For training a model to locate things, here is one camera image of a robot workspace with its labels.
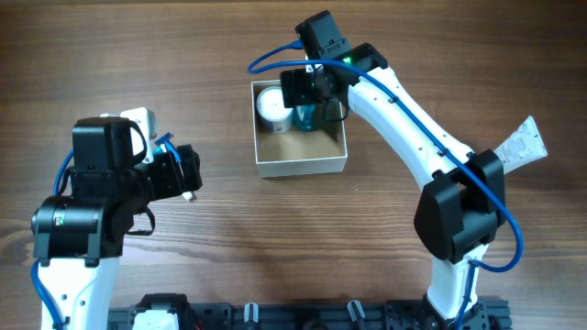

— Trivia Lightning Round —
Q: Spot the blue mouthwash bottle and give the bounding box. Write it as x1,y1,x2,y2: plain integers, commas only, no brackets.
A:
293,104,316,132

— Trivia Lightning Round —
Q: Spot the blue disposable razor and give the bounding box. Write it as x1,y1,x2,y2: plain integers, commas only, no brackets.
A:
155,132,182,163

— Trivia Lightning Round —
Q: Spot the cotton swab tub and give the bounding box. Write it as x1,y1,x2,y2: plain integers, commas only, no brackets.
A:
256,86,294,133

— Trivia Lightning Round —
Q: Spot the white lotion tube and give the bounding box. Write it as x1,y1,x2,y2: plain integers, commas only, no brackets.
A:
494,115,548,174

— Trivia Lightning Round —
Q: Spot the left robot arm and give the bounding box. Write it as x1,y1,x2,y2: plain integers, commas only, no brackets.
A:
31,116,203,329

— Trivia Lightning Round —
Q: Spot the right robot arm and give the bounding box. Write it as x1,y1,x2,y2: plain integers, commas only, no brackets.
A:
281,10,508,329

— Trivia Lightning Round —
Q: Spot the white open cardboard box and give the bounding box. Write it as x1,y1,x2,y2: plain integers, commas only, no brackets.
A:
250,80,348,178

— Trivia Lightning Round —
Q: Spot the right blue cable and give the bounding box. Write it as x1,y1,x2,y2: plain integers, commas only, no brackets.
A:
247,39,525,330

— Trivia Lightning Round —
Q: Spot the blue cable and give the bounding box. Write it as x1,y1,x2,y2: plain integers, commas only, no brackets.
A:
30,148,75,330
247,39,525,330

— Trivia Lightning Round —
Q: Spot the left blue cable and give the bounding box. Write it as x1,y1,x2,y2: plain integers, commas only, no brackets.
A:
30,148,75,330

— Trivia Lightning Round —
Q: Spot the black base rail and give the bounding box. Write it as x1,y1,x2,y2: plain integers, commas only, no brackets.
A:
104,292,511,330

